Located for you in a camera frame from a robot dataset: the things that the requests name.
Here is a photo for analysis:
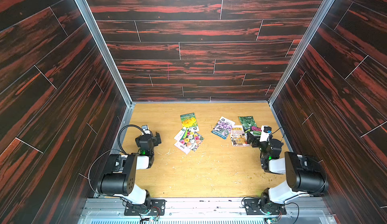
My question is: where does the pink striped shop seed packet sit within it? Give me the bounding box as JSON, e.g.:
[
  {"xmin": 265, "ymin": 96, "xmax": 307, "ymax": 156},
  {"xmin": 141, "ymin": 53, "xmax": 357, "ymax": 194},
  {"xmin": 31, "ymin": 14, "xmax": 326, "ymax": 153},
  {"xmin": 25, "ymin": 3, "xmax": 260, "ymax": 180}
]
[{"xmin": 230, "ymin": 125, "xmax": 249, "ymax": 146}]

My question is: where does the purple flower seed packet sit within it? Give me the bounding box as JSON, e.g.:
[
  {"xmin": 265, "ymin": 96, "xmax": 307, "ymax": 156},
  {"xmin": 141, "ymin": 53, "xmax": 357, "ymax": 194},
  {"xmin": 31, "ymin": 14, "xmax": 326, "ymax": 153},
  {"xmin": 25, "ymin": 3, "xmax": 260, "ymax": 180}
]
[{"xmin": 211, "ymin": 117, "xmax": 235, "ymax": 139}]

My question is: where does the multicolour flower seed packet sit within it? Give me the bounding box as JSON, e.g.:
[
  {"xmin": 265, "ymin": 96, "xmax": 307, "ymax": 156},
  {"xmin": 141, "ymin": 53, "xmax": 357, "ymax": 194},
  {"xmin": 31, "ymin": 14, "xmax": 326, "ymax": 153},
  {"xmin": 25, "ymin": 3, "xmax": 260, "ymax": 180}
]
[{"xmin": 184, "ymin": 130, "xmax": 204, "ymax": 151}]

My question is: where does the yellow marigold seed packet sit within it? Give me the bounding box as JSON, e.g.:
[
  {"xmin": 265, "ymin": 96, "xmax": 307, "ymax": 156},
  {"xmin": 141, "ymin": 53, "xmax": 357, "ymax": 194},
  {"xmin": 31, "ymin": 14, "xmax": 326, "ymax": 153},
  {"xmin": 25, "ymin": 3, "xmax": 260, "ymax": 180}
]
[{"xmin": 180, "ymin": 113, "xmax": 199, "ymax": 132}]

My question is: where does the pink aster seed packet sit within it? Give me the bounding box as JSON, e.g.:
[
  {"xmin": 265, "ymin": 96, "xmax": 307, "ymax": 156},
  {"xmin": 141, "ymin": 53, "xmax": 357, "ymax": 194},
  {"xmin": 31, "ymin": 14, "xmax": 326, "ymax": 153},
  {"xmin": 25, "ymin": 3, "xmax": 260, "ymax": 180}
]
[{"xmin": 174, "ymin": 127, "xmax": 190, "ymax": 155}]

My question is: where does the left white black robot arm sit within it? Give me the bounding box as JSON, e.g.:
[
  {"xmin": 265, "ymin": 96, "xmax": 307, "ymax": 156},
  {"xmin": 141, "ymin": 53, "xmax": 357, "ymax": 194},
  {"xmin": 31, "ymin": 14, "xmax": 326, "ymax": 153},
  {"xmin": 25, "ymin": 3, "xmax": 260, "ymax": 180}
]
[{"xmin": 97, "ymin": 132, "xmax": 161, "ymax": 209}]

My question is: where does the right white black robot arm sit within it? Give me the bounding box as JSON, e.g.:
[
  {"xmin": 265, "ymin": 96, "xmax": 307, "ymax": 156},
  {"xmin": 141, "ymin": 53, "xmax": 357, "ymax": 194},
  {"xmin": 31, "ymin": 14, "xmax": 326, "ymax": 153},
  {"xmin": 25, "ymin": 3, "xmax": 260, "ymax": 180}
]
[{"xmin": 241, "ymin": 132, "xmax": 329, "ymax": 216}]

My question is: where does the green magenta seed packet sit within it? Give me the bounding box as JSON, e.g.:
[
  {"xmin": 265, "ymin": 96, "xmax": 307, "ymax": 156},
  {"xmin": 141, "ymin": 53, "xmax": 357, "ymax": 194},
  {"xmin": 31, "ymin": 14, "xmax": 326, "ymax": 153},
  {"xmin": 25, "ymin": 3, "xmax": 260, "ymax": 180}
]
[{"xmin": 245, "ymin": 126, "xmax": 262, "ymax": 136}]

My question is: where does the dark green leaf seed packet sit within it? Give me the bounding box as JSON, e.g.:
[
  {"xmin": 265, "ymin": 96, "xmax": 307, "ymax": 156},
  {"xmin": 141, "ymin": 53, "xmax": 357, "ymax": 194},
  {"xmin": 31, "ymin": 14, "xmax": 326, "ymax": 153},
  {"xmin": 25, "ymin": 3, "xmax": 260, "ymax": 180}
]
[{"xmin": 238, "ymin": 116, "xmax": 257, "ymax": 131}]

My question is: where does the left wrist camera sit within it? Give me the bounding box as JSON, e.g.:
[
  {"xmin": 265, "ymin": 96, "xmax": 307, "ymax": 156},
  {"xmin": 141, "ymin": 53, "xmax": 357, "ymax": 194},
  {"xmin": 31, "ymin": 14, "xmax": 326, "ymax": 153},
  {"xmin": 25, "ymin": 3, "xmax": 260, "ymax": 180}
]
[{"xmin": 141, "ymin": 125, "xmax": 153, "ymax": 136}]

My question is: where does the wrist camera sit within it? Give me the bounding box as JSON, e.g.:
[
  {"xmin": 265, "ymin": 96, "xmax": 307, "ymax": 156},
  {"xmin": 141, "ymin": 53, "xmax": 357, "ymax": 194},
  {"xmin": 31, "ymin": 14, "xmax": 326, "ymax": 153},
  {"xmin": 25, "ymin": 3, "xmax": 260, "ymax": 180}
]
[
  {"xmin": 260, "ymin": 125, "xmax": 272, "ymax": 142},
  {"xmin": 141, "ymin": 125, "xmax": 153, "ymax": 136}
]

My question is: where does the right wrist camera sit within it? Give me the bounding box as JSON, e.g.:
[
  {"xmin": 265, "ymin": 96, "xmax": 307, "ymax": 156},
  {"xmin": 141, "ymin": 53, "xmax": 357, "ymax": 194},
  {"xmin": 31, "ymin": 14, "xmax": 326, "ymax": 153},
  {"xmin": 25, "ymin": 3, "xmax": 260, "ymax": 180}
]
[{"xmin": 260, "ymin": 125, "xmax": 272, "ymax": 142}]

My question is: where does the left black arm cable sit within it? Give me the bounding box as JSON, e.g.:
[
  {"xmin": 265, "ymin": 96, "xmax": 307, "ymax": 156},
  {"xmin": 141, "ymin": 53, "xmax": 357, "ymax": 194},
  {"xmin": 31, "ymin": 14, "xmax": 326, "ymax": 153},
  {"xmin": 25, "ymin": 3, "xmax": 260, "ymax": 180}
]
[{"xmin": 117, "ymin": 124, "xmax": 146, "ymax": 155}]

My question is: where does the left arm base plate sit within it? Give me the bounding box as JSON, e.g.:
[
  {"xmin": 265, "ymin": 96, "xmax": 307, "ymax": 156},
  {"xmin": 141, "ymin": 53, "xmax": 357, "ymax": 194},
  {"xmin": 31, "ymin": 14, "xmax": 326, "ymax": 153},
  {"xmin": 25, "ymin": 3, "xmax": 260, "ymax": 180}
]
[{"xmin": 124, "ymin": 198, "xmax": 166, "ymax": 217}]

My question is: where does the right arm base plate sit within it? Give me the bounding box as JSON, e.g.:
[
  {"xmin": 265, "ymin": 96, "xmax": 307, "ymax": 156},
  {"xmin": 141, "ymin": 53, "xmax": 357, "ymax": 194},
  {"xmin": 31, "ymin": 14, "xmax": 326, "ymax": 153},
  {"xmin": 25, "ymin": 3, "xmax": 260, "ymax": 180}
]
[{"xmin": 241, "ymin": 197, "xmax": 287, "ymax": 216}]

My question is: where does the front aluminium rail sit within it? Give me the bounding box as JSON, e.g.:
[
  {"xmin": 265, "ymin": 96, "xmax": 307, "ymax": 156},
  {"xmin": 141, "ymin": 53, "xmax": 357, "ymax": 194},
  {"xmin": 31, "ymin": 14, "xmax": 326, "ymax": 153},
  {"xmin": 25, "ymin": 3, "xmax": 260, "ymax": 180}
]
[{"xmin": 78, "ymin": 197, "xmax": 337, "ymax": 224}]

